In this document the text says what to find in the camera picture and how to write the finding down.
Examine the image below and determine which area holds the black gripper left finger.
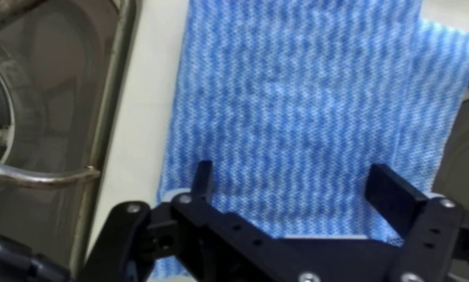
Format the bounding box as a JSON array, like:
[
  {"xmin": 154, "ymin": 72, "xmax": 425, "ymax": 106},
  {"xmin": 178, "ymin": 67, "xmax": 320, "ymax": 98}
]
[{"xmin": 79, "ymin": 158, "xmax": 278, "ymax": 282}]

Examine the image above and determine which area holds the white gas stove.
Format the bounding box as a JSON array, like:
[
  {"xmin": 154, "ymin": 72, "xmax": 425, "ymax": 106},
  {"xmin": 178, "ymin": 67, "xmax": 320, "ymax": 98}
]
[{"xmin": 0, "ymin": 0, "xmax": 469, "ymax": 282}]

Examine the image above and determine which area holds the black stove grate under pan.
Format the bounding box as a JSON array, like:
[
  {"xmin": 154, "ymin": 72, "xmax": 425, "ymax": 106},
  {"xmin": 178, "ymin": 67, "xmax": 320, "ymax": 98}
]
[{"xmin": 0, "ymin": 0, "xmax": 141, "ymax": 282}]

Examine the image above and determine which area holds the black robot cable conduit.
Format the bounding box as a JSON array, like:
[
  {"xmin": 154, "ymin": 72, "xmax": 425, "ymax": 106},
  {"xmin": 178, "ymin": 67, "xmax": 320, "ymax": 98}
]
[{"xmin": 0, "ymin": 228, "xmax": 71, "ymax": 282}]

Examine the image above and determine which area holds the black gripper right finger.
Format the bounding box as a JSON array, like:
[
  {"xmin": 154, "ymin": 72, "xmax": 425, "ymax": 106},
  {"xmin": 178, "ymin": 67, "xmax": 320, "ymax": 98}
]
[{"xmin": 364, "ymin": 161, "xmax": 469, "ymax": 282}]

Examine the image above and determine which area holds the blue striped cleaning towel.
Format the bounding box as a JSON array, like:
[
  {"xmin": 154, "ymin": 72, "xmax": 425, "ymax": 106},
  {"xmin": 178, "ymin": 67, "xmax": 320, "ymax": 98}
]
[{"xmin": 152, "ymin": 0, "xmax": 469, "ymax": 282}]

